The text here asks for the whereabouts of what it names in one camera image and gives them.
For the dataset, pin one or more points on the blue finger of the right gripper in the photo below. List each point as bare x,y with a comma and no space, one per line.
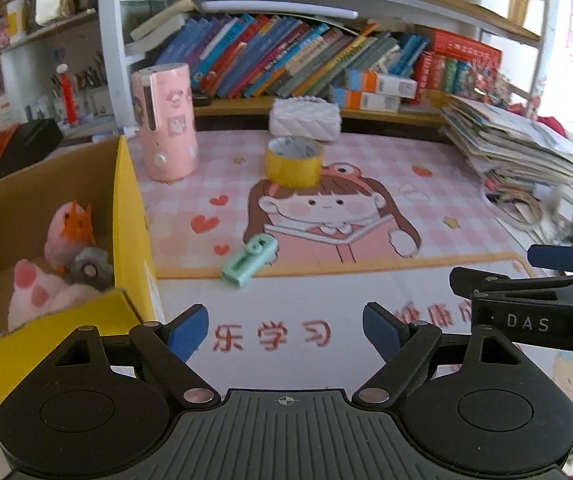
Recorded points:
552,257

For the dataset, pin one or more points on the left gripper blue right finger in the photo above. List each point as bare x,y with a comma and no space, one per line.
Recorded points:
386,333

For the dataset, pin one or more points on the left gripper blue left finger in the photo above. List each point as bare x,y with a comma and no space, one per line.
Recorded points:
186,332

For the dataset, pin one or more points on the grey toy truck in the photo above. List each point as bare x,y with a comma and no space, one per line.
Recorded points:
92,267

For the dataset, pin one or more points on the green crocodile stapler remover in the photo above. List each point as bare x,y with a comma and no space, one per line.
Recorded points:
258,252

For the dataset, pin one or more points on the pink plush bird orange beak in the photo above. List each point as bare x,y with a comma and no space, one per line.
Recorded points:
69,232

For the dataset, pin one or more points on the pink plush pig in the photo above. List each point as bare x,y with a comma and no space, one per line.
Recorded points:
36,294

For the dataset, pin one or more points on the yellow tape roll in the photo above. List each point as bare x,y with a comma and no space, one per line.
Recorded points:
293,161

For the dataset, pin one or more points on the stack of papers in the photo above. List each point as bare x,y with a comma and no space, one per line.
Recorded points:
525,167

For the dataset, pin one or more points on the pink checkered tablecloth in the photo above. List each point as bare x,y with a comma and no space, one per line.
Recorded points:
387,223

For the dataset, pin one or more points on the yellow cardboard box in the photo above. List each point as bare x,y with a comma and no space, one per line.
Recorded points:
97,174

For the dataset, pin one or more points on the white orange box lower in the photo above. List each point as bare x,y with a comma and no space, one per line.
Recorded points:
368,101

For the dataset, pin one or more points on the white orange box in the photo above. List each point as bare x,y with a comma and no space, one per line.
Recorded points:
368,101
389,85

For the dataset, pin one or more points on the white quilted pouch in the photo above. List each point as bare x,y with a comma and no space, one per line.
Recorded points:
306,116

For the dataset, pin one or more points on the pink cylindrical humidifier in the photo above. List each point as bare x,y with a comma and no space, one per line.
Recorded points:
164,112

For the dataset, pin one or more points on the black electronic keyboard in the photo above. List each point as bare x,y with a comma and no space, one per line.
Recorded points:
24,145

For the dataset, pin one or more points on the white orange box upper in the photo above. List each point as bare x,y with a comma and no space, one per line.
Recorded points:
389,85

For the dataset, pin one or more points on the red tassel ornament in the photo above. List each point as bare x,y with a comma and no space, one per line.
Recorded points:
67,94

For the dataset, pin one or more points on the row of books lower shelf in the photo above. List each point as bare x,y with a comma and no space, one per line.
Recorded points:
247,56

